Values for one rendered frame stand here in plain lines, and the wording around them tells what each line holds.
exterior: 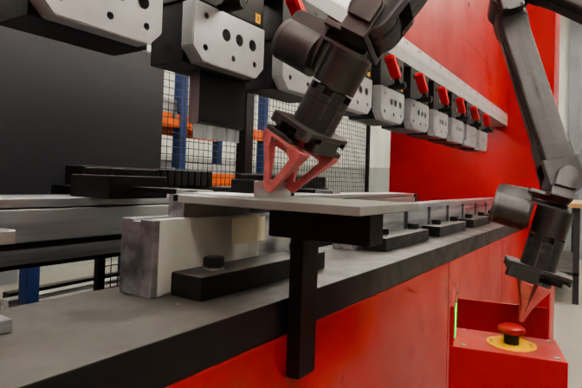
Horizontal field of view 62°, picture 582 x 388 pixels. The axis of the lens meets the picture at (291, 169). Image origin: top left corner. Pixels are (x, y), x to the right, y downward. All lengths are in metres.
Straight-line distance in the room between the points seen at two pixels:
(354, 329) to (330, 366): 0.09
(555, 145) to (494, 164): 1.79
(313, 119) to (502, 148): 2.18
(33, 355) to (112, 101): 0.84
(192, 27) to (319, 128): 0.21
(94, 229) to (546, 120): 0.80
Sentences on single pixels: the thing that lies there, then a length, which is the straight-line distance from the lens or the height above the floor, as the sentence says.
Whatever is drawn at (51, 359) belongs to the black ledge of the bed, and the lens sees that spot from 0.45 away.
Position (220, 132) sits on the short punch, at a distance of 0.73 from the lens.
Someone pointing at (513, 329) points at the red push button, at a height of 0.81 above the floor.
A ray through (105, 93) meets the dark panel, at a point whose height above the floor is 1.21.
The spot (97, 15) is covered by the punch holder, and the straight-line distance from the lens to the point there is 0.56.
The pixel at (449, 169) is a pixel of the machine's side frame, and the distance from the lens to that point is 2.79.
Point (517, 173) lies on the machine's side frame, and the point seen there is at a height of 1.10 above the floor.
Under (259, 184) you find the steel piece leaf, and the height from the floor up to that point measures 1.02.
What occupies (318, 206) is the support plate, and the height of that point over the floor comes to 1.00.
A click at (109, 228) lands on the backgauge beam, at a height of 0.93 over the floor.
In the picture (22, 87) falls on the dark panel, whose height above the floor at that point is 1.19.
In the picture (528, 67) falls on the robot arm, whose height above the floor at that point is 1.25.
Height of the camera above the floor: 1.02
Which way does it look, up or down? 1 degrees up
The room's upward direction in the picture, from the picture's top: 2 degrees clockwise
